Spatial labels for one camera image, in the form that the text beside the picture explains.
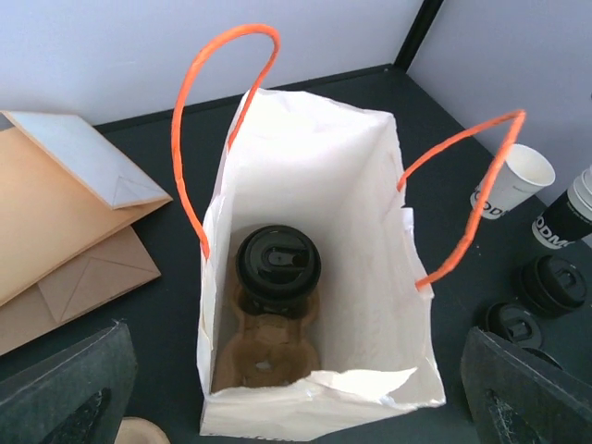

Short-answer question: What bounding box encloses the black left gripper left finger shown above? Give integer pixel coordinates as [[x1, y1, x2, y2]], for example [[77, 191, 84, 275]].
[[1, 323, 137, 443]]

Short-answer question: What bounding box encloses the black paper coffee cup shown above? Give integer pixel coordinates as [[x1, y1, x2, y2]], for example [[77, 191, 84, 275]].
[[235, 225, 322, 319]]

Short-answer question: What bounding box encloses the single paper coffee cup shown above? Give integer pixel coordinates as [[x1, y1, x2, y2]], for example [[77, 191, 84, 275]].
[[482, 143, 556, 220]]

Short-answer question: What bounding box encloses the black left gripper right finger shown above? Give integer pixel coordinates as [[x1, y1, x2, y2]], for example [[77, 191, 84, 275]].
[[461, 327, 591, 443]]

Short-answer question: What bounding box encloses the separated brown cup carrier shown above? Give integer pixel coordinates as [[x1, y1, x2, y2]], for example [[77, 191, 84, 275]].
[[211, 271, 321, 393]]

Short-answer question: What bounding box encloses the brown kraft paper bag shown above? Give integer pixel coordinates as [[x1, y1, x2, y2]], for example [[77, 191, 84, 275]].
[[1, 227, 161, 354]]

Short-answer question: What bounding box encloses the stack of paper cups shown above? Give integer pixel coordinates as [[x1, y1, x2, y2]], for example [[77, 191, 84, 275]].
[[531, 167, 592, 250]]

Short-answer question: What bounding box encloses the orange kraft paper bag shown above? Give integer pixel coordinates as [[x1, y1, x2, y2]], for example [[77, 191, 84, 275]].
[[1, 110, 172, 303]]

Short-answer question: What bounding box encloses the black plastic cup lid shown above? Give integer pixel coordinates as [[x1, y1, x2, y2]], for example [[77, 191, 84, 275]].
[[480, 302, 562, 369]]

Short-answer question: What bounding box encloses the brown pulp cup carrier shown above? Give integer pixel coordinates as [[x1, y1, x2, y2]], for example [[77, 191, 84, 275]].
[[114, 417, 170, 444]]

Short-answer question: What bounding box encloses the printed white paper bag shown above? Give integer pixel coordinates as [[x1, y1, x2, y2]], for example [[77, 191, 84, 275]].
[[170, 24, 526, 441]]

